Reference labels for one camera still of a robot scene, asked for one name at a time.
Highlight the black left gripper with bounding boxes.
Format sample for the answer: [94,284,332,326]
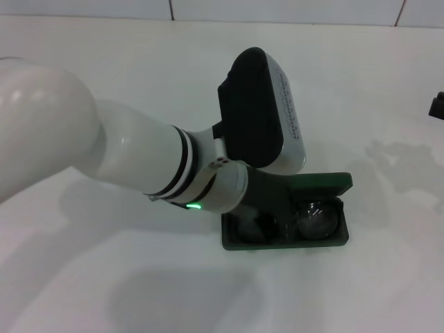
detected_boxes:
[238,165,299,240]

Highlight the black glasses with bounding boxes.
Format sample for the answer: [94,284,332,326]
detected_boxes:
[237,199,343,244]

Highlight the green glasses case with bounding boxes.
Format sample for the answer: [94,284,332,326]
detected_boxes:
[221,171,354,251]

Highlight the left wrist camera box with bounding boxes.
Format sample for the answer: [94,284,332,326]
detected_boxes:
[216,46,308,175]

